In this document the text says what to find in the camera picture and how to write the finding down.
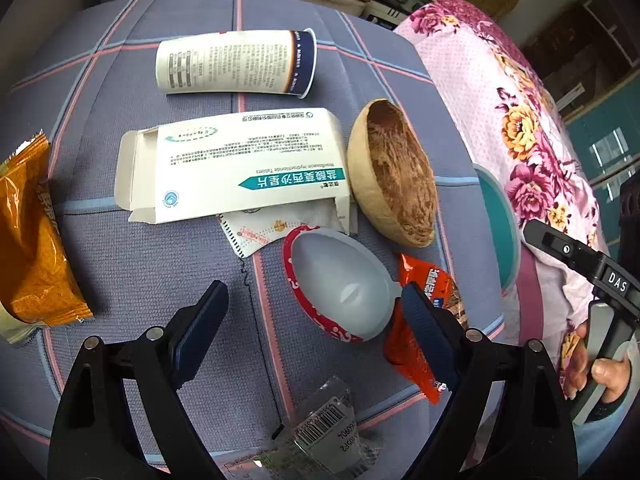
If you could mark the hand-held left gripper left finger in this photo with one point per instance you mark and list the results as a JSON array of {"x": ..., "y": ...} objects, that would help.
[{"x": 195, "y": 340}]

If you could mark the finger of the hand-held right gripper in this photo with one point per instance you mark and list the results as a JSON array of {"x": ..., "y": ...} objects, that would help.
[
  {"x": 566, "y": 250},
  {"x": 631, "y": 205}
]

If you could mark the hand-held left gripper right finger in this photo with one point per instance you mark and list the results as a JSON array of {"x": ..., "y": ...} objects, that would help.
[{"x": 430, "y": 340}]

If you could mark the orange snack wrapper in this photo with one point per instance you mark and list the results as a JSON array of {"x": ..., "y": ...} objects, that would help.
[{"x": 405, "y": 355}]

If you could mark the teal trash bin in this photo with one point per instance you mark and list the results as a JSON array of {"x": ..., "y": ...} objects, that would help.
[{"x": 500, "y": 230}]

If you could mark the grey plastic container red rim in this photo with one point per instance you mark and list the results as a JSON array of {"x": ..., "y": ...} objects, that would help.
[{"x": 340, "y": 285}]

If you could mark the clear plastic wrapper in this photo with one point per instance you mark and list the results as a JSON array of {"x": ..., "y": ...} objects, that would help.
[{"x": 320, "y": 430}]

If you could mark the brown coconut shell half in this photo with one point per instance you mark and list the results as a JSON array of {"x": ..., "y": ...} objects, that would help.
[{"x": 395, "y": 170}]

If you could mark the yellow orange snack packet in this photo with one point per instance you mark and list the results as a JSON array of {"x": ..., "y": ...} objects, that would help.
[{"x": 35, "y": 250}]

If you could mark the white medicine box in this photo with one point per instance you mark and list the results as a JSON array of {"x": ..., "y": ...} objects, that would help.
[{"x": 240, "y": 160}]

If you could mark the white cup dark blue rim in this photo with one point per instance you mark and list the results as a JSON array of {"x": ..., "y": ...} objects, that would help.
[{"x": 225, "y": 62}]

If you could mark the person's right hand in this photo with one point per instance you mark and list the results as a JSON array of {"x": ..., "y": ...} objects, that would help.
[{"x": 607, "y": 375}]

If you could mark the teal cabinet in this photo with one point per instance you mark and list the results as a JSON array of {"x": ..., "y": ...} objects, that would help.
[{"x": 600, "y": 130}]

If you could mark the purple plaid blanket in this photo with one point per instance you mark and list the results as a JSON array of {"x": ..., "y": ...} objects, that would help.
[{"x": 125, "y": 285}]

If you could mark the pink floral quilt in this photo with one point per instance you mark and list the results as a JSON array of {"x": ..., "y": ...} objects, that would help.
[{"x": 500, "y": 110}]

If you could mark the brown wooden cabinet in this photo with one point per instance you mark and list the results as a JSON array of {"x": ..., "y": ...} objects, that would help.
[{"x": 575, "y": 35}]

